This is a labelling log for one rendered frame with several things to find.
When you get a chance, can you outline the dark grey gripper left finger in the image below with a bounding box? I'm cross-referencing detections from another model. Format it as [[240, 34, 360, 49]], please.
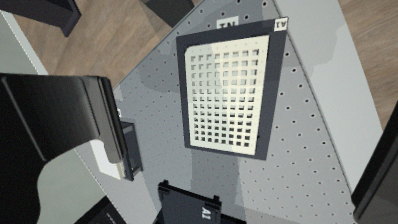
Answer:
[[0, 73, 128, 224]]

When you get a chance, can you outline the dark grey rectangular frame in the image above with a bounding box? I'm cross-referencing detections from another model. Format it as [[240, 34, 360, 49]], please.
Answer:
[[176, 16, 289, 161]]

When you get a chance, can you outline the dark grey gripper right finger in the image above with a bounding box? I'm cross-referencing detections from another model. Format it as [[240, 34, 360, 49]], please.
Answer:
[[351, 101, 398, 224]]

